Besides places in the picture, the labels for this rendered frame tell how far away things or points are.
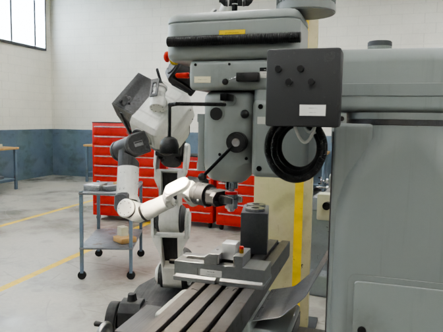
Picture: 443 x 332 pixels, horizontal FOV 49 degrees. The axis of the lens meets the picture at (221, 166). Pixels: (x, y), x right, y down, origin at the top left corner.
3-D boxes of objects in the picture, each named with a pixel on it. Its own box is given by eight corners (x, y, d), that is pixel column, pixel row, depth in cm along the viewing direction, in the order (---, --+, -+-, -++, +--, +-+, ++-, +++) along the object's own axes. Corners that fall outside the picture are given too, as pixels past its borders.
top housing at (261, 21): (162, 60, 167) (162, 13, 166) (189, 68, 192) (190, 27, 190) (298, 57, 153) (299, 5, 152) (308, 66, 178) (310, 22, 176)
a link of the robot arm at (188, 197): (190, 195, 183) (171, 192, 191) (204, 212, 190) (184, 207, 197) (205, 172, 188) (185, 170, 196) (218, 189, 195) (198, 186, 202)
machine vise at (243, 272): (172, 279, 180) (172, 250, 179) (186, 267, 194) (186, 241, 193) (264, 290, 170) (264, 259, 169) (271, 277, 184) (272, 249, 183)
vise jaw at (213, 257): (203, 263, 177) (204, 253, 177) (213, 254, 189) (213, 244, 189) (219, 265, 176) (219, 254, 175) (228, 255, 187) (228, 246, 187)
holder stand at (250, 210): (239, 253, 216) (240, 209, 214) (243, 241, 238) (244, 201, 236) (266, 255, 215) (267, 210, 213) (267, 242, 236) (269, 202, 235)
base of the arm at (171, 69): (158, 79, 225) (166, 81, 215) (172, 55, 225) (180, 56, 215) (184, 95, 232) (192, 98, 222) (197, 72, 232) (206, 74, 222)
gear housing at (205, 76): (188, 89, 166) (188, 60, 165) (211, 93, 189) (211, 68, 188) (285, 89, 156) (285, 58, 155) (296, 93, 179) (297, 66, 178)
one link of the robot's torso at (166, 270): (159, 276, 275) (154, 201, 256) (194, 278, 273) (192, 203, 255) (153, 294, 261) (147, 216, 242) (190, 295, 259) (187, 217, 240)
